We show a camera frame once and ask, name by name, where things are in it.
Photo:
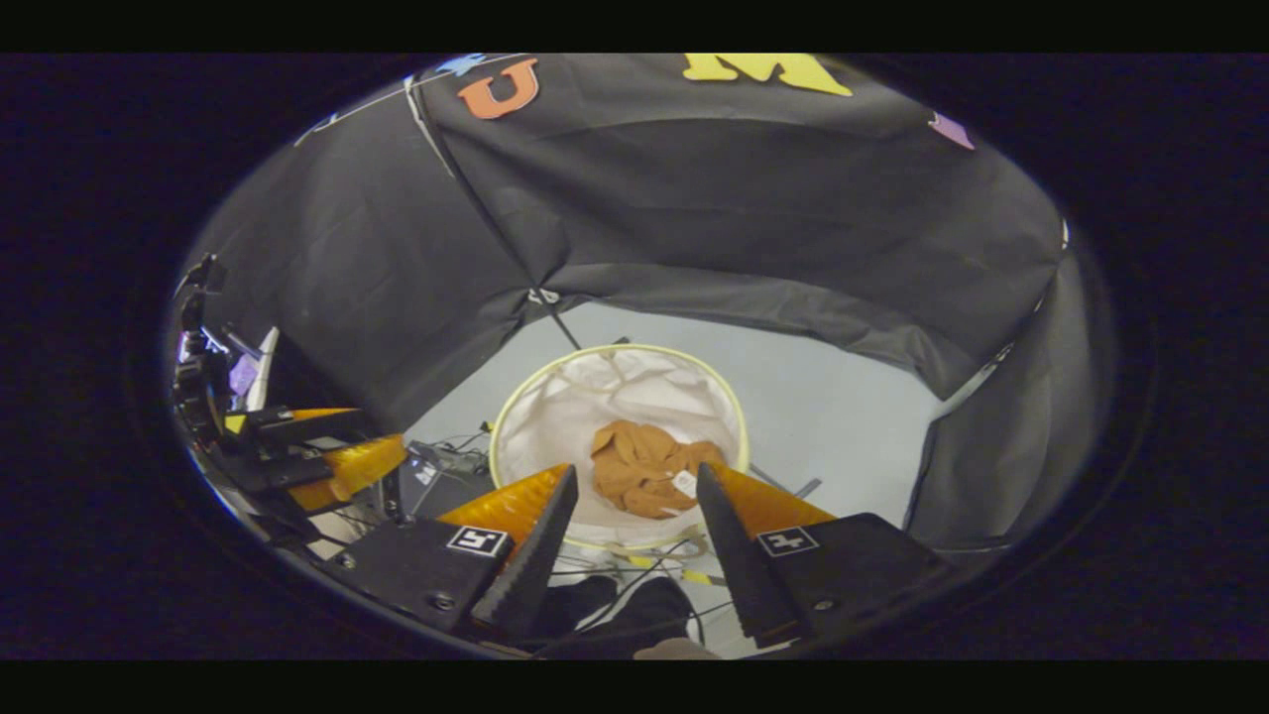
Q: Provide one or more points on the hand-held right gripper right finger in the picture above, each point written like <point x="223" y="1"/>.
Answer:
<point x="739" y="570"/>

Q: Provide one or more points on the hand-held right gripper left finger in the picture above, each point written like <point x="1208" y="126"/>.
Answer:
<point x="535" y="565"/>

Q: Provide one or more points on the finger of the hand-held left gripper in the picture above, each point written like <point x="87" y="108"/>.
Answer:
<point x="307" y="428"/>
<point x="337" y="471"/>

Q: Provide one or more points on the brown collared shirt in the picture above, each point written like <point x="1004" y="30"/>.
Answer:
<point x="634" y="466"/>

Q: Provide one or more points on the white round laundry hamper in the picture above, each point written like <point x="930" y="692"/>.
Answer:
<point x="555" y="426"/>

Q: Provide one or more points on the black box with white label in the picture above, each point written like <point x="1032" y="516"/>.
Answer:
<point x="456" y="491"/>

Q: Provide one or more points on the black backdrop cloth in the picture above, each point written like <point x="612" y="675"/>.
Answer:
<point x="694" y="198"/>

